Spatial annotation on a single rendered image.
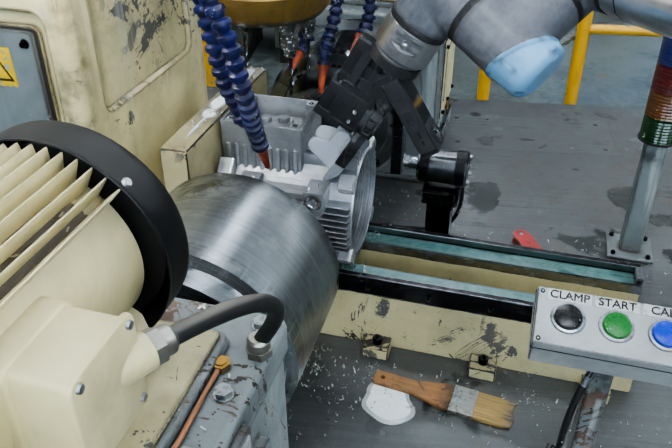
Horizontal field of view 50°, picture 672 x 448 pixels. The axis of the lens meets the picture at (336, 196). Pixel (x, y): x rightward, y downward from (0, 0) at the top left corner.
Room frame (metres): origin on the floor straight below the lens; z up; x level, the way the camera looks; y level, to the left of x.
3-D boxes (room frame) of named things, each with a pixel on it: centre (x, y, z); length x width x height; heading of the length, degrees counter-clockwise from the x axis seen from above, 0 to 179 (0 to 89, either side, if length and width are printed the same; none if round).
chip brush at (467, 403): (0.72, -0.15, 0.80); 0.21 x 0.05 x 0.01; 68
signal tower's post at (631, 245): (1.09, -0.54, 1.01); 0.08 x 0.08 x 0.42; 74
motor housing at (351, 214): (0.94, 0.05, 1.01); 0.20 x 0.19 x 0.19; 75
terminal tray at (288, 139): (0.95, 0.09, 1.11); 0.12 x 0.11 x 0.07; 75
